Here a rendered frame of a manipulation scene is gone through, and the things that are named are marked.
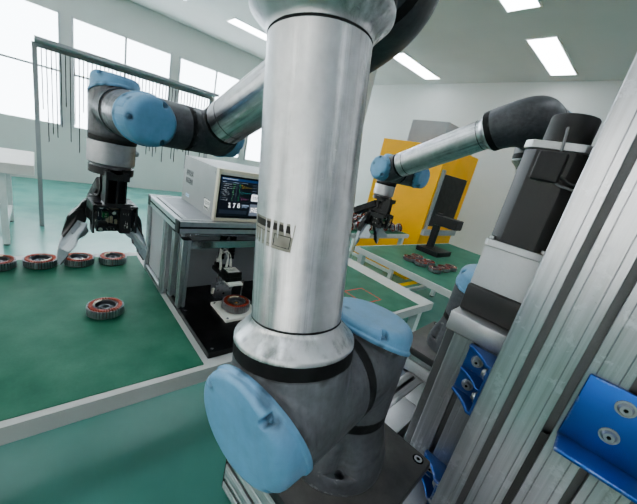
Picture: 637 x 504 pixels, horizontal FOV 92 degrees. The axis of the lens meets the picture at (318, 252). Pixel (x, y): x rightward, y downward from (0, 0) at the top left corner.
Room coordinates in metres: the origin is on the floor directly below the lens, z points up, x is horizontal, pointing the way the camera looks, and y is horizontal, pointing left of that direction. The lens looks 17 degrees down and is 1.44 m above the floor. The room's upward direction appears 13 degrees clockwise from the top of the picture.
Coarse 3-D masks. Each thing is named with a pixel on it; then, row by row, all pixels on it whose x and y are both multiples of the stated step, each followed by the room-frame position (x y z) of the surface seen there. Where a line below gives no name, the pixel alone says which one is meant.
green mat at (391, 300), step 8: (352, 272) 2.00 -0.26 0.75; (360, 272) 2.04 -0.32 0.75; (352, 280) 1.85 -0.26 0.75; (360, 280) 1.88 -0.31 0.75; (368, 280) 1.92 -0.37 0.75; (352, 288) 1.72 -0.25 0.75; (368, 288) 1.78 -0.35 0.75; (376, 288) 1.81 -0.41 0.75; (384, 288) 1.84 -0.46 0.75; (344, 296) 1.57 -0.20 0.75; (360, 296) 1.63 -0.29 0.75; (368, 296) 1.65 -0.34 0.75; (376, 296) 1.68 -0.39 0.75; (384, 296) 1.71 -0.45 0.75; (392, 296) 1.74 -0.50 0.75; (400, 296) 1.77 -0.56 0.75; (384, 304) 1.59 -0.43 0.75; (392, 304) 1.62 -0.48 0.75; (400, 304) 1.64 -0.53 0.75; (408, 304) 1.67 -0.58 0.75; (416, 304) 1.70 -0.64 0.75
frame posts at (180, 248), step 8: (176, 232) 1.13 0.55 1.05; (176, 240) 1.13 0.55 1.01; (184, 240) 1.06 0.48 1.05; (176, 248) 1.14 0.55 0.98; (184, 248) 1.06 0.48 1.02; (176, 256) 1.14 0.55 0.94; (184, 256) 1.06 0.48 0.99; (176, 264) 1.14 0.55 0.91; (184, 264) 1.07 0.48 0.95; (176, 272) 1.14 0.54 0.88; (184, 272) 1.07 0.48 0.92; (168, 280) 1.14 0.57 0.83; (176, 280) 1.14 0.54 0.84; (184, 280) 1.07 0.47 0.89; (168, 288) 1.14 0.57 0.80; (176, 288) 1.07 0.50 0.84; (184, 288) 1.07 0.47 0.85; (176, 296) 1.07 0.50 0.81; (184, 296) 1.07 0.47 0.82; (176, 304) 1.06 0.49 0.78; (184, 304) 1.07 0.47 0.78
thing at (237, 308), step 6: (234, 294) 1.17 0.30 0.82; (222, 300) 1.11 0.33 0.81; (228, 300) 1.12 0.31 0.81; (234, 300) 1.14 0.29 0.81; (240, 300) 1.16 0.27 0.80; (246, 300) 1.15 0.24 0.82; (222, 306) 1.10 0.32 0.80; (228, 306) 1.08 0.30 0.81; (234, 306) 1.08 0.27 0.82; (240, 306) 1.09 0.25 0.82; (246, 306) 1.11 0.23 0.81; (234, 312) 1.08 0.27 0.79; (240, 312) 1.09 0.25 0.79
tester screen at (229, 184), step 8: (224, 184) 1.19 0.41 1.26; (232, 184) 1.21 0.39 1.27; (240, 184) 1.23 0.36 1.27; (248, 184) 1.26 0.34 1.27; (256, 184) 1.28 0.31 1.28; (224, 192) 1.19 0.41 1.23; (232, 192) 1.21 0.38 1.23; (240, 192) 1.24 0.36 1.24; (248, 192) 1.26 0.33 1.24; (256, 192) 1.29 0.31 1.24; (224, 200) 1.19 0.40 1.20; (232, 200) 1.22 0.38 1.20; (240, 200) 1.24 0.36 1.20; (248, 200) 1.27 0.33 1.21; (224, 208) 1.20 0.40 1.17; (232, 208) 1.22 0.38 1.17; (240, 208) 1.24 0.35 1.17; (248, 208) 1.27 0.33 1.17; (240, 216) 1.25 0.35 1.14; (248, 216) 1.27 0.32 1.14; (256, 216) 1.30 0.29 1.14
